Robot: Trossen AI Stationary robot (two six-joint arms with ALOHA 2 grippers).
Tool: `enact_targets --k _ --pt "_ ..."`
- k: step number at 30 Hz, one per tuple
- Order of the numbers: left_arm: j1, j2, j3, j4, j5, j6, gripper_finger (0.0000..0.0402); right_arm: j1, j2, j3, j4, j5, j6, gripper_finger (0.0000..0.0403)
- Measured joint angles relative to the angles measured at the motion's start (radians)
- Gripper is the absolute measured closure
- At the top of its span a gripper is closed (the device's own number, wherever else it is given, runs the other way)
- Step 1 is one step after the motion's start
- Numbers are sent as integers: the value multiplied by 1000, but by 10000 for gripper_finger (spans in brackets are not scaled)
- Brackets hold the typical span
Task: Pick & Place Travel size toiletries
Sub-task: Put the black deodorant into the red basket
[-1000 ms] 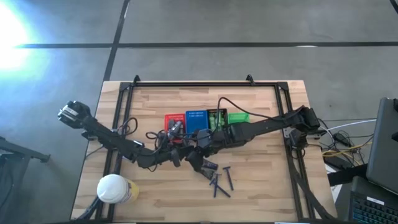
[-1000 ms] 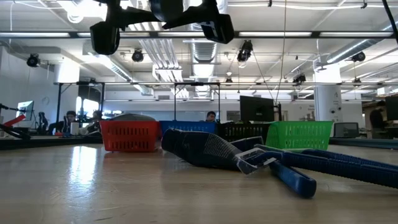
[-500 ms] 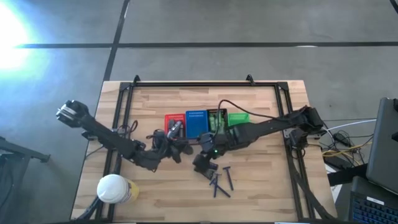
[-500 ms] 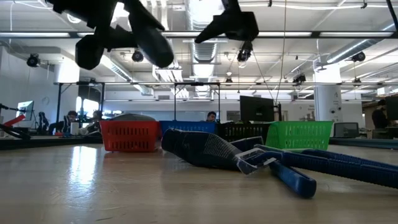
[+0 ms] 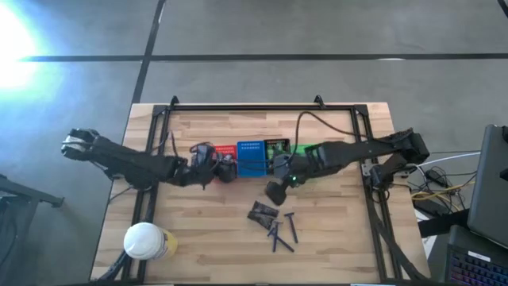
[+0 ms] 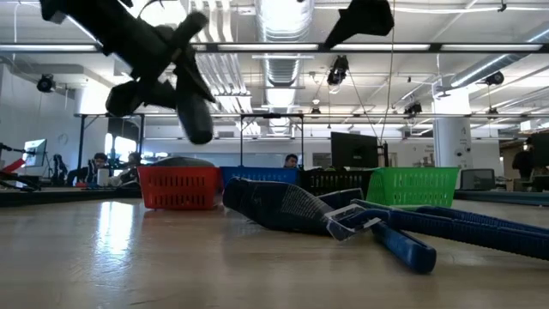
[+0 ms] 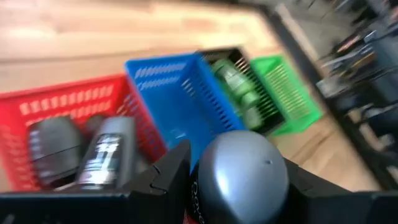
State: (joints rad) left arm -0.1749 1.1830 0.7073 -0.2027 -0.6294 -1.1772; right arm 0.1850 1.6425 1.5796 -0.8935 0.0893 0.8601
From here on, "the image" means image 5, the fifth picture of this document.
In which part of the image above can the backlit black keyboard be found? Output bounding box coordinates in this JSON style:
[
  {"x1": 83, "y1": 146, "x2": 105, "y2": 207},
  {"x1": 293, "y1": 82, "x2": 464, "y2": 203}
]
[{"x1": 444, "y1": 225, "x2": 508, "y2": 286}]

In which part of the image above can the black plastic basket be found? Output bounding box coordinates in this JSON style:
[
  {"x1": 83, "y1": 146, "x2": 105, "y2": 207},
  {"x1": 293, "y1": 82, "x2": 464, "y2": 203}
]
[{"x1": 264, "y1": 137, "x2": 292, "y2": 176}]

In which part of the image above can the blue plastic basket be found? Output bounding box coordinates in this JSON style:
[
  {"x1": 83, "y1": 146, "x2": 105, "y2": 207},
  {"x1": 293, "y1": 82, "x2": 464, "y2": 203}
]
[{"x1": 237, "y1": 141, "x2": 267, "y2": 179}]

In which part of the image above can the red plastic basket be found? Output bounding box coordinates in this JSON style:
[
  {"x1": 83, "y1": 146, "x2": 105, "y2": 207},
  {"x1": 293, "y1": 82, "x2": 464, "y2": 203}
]
[{"x1": 206, "y1": 144, "x2": 238, "y2": 186}]

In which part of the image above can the yellow cable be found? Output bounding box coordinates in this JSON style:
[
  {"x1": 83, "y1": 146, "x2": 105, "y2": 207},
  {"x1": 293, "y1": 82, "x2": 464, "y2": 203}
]
[{"x1": 410, "y1": 182, "x2": 475, "y2": 200}]

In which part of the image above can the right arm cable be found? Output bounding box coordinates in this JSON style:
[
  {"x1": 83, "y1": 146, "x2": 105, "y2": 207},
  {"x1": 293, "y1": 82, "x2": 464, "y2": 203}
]
[{"x1": 295, "y1": 111, "x2": 372, "y2": 168}]

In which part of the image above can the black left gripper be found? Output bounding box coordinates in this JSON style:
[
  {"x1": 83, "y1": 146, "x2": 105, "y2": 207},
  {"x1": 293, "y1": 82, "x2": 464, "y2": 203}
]
[{"x1": 180, "y1": 141, "x2": 238, "y2": 190}]

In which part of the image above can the black aluminium table frame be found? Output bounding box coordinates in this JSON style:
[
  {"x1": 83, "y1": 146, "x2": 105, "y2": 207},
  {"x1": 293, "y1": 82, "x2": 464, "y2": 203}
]
[{"x1": 121, "y1": 95, "x2": 429, "y2": 283}]

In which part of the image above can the grey laptop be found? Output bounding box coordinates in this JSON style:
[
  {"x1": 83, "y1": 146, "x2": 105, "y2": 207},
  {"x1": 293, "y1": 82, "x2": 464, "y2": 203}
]
[{"x1": 467, "y1": 124, "x2": 508, "y2": 249}]

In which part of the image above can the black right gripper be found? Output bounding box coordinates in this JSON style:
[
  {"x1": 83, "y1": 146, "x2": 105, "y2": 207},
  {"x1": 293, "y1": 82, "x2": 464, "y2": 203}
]
[{"x1": 264, "y1": 153, "x2": 309, "y2": 207}]

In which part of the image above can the white cable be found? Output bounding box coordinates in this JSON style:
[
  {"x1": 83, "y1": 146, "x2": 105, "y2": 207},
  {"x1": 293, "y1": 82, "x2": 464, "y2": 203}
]
[{"x1": 418, "y1": 152, "x2": 481, "y2": 168}]

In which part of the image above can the black side stand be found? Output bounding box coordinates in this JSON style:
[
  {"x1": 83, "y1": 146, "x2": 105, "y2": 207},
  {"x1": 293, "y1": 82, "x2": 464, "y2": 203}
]
[{"x1": 0, "y1": 174, "x2": 64, "y2": 286}]

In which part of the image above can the green plastic basket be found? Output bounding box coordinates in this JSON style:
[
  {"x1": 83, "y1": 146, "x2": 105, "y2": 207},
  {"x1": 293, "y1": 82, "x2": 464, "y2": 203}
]
[{"x1": 289, "y1": 143, "x2": 321, "y2": 184}]

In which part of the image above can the white-lidded yellow wipes canister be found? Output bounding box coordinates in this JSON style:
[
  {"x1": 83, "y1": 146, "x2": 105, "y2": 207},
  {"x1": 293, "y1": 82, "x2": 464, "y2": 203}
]
[{"x1": 123, "y1": 222, "x2": 179, "y2": 261}]

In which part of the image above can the black power adapter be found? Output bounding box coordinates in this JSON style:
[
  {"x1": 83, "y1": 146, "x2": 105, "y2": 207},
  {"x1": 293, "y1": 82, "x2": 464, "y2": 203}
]
[{"x1": 425, "y1": 168, "x2": 448, "y2": 187}]

